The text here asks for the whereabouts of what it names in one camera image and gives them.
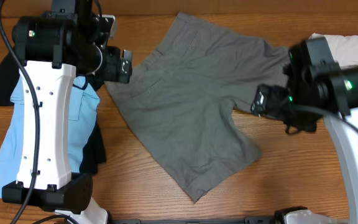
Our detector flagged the grey shorts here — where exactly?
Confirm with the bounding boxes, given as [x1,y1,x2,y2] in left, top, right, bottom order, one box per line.
[105,13,289,201]

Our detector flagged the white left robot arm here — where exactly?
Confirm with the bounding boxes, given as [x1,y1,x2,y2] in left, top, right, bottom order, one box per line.
[2,1,132,223]

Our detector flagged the black garment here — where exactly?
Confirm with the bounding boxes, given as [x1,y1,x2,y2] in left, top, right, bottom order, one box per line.
[0,54,106,175]

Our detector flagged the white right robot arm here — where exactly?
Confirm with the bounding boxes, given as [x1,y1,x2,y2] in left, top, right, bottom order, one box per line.
[250,37,358,223]

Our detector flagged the light blue shirt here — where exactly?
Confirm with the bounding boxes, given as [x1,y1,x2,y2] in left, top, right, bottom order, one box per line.
[0,77,99,197]

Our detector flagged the beige folded shorts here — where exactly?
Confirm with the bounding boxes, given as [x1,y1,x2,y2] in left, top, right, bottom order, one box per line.
[309,33,358,67]

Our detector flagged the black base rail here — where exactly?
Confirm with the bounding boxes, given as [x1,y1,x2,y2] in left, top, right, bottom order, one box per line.
[111,215,281,224]

